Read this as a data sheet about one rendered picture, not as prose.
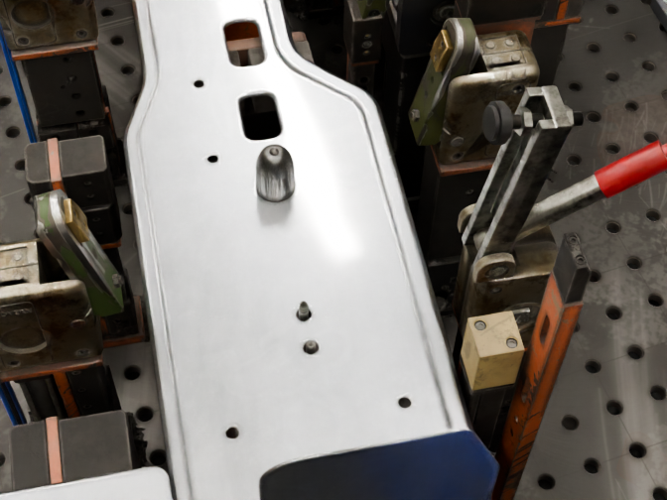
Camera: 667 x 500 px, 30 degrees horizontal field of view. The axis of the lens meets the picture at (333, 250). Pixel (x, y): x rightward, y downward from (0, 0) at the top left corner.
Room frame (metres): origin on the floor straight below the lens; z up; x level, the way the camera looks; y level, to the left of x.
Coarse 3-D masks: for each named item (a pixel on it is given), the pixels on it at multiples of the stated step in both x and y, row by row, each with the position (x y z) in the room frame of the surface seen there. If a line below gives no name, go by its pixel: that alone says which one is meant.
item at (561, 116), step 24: (528, 96) 0.53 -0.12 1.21; (552, 96) 0.53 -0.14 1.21; (504, 120) 0.51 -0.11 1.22; (528, 120) 0.52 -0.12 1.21; (552, 120) 0.51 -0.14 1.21; (576, 120) 0.53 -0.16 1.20; (504, 144) 0.54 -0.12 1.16; (528, 144) 0.51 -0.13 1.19; (552, 144) 0.51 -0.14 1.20; (504, 168) 0.53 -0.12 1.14; (528, 168) 0.51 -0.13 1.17; (504, 192) 0.53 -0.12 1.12; (528, 192) 0.51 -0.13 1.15; (480, 216) 0.53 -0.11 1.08; (504, 216) 0.50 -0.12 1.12; (504, 240) 0.51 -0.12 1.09
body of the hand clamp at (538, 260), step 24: (528, 240) 0.53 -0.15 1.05; (552, 240) 0.53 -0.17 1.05; (528, 264) 0.51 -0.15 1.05; (552, 264) 0.51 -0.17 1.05; (456, 288) 0.54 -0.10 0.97; (480, 288) 0.50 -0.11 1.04; (504, 288) 0.50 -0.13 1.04; (528, 288) 0.50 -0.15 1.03; (456, 312) 0.53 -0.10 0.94; (480, 312) 0.49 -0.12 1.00; (528, 312) 0.50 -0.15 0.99; (456, 336) 0.54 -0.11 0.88; (528, 336) 0.50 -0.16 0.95; (456, 360) 0.53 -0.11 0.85; (504, 408) 0.51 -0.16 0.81
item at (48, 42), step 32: (0, 0) 0.81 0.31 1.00; (32, 0) 0.82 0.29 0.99; (64, 0) 0.83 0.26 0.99; (0, 32) 0.82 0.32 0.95; (32, 32) 0.82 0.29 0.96; (64, 32) 0.82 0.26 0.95; (96, 32) 0.83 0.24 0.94; (32, 64) 0.82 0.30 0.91; (64, 64) 0.83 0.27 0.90; (96, 64) 0.87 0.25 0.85; (32, 96) 0.82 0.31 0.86; (64, 96) 0.82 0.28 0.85; (96, 96) 0.83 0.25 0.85; (32, 128) 0.85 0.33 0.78; (64, 128) 0.82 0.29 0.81; (96, 128) 0.83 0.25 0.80
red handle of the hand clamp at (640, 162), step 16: (656, 144) 0.55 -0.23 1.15; (624, 160) 0.55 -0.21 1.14; (640, 160) 0.54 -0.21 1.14; (656, 160) 0.54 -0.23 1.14; (592, 176) 0.54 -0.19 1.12; (608, 176) 0.54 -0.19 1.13; (624, 176) 0.53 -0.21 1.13; (640, 176) 0.53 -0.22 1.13; (560, 192) 0.54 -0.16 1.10; (576, 192) 0.53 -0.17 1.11; (592, 192) 0.53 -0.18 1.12; (608, 192) 0.53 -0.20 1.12; (544, 208) 0.53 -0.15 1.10; (560, 208) 0.53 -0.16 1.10; (576, 208) 0.53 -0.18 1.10; (528, 224) 0.52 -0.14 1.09; (544, 224) 0.52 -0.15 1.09; (480, 240) 0.52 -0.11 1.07
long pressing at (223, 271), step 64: (192, 0) 0.82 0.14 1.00; (256, 0) 0.83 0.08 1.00; (192, 64) 0.74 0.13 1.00; (256, 64) 0.75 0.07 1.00; (128, 128) 0.67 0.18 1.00; (192, 128) 0.67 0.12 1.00; (320, 128) 0.68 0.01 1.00; (384, 128) 0.68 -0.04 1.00; (192, 192) 0.60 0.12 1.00; (256, 192) 0.61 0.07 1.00; (320, 192) 0.61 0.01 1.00; (384, 192) 0.61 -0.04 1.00; (192, 256) 0.54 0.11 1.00; (256, 256) 0.54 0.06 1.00; (320, 256) 0.54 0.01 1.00; (384, 256) 0.55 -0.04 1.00; (192, 320) 0.48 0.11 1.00; (256, 320) 0.48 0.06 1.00; (320, 320) 0.48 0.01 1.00; (384, 320) 0.49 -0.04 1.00; (192, 384) 0.43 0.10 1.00; (256, 384) 0.43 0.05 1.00; (320, 384) 0.43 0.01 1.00; (384, 384) 0.43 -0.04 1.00; (448, 384) 0.43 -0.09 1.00; (192, 448) 0.37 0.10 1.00; (256, 448) 0.38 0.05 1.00; (320, 448) 0.38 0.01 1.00
